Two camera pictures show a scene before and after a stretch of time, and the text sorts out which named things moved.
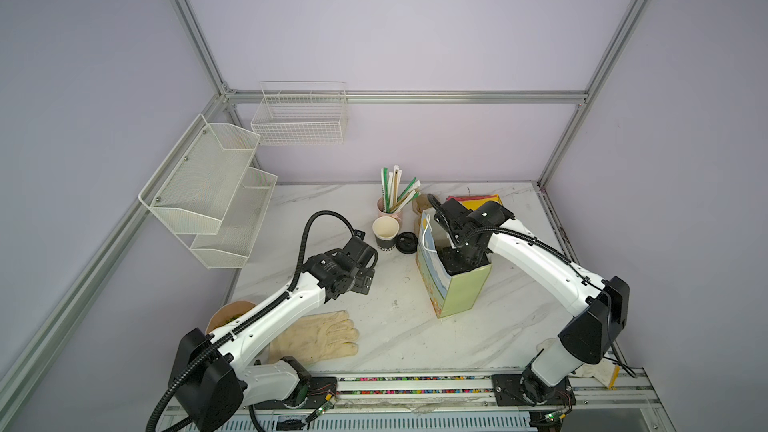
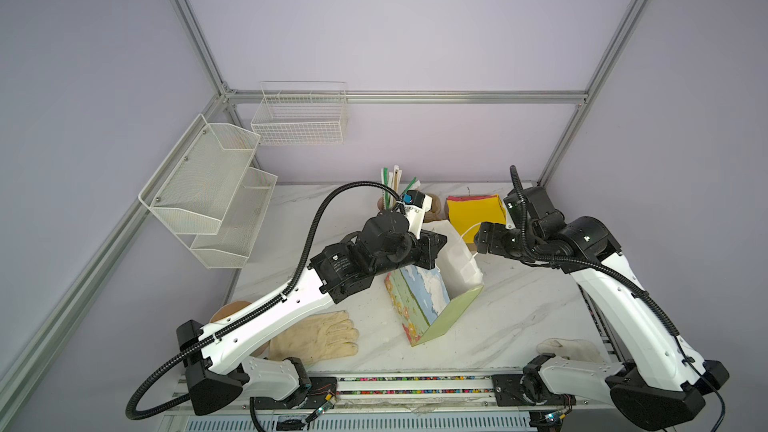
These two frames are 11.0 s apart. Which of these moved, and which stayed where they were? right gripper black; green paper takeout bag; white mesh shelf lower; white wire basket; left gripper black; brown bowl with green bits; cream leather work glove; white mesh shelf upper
Moved: green paper takeout bag; right gripper black; left gripper black
Stayed: cream leather work glove; white wire basket; white mesh shelf upper; white mesh shelf lower; brown bowl with green bits
